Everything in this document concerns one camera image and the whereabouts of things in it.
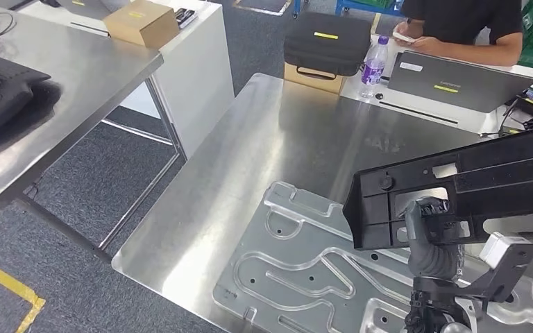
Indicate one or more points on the person's left hand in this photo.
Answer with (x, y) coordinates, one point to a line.
(432, 46)

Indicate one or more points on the person's right hand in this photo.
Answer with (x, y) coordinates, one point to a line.
(411, 32)

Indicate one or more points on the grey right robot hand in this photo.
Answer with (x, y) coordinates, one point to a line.
(416, 230)

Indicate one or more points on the black plastic plate bracket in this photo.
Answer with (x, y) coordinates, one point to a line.
(501, 184)

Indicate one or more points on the person's left forearm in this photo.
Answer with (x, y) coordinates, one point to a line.
(487, 55)

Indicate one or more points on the steel workbench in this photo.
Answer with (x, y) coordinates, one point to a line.
(271, 138)

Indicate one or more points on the black plastic trim part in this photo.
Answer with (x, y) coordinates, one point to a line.
(0, 101)

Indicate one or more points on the white phone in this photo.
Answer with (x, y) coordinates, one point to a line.
(402, 37)

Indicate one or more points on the person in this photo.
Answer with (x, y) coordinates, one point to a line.
(459, 18)

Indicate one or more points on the grey laptop with white sticker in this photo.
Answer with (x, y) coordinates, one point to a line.
(459, 78)

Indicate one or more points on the clear bottle purple label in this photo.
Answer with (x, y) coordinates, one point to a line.
(373, 69)

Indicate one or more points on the long white desk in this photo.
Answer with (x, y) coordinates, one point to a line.
(413, 102)

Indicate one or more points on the blue metal cart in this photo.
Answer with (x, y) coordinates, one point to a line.
(344, 7)

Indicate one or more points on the small black cap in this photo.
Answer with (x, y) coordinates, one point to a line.
(378, 96)

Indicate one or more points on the black carry case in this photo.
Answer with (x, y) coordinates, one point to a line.
(326, 50)

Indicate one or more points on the flat cardboard box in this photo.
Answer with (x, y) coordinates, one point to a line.
(312, 82)

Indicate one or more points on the stamped sheet metal panel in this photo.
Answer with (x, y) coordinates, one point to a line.
(294, 275)

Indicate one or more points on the grey floor mat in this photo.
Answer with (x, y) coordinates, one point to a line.
(262, 4)

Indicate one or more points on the white cabinet desk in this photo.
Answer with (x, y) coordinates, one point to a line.
(193, 82)

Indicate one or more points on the small black device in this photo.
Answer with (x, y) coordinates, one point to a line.
(186, 17)

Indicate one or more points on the brown cardboard box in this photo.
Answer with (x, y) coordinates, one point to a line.
(142, 25)

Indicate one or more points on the steel side table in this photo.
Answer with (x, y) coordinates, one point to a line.
(87, 82)

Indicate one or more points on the yellow floor tape line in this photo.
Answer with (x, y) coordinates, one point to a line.
(0, 278)

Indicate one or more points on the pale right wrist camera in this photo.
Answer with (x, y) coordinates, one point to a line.
(496, 250)

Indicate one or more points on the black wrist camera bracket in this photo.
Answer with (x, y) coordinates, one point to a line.
(519, 262)

